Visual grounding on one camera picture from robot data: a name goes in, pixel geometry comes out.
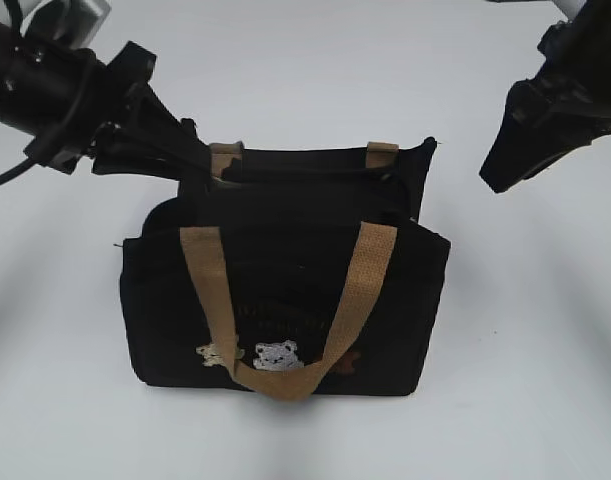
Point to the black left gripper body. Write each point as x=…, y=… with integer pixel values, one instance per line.
x=74, y=95

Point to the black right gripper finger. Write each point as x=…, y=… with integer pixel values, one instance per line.
x=521, y=151

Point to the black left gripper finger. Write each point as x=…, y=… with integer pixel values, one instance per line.
x=147, y=160
x=161, y=132

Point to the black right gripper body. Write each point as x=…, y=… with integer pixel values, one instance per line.
x=575, y=78

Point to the black canvas tote bag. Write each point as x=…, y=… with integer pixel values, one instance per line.
x=289, y=274

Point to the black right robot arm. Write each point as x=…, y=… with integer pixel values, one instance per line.
x=379, y=166

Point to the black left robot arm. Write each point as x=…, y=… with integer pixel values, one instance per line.
x=57, y=26

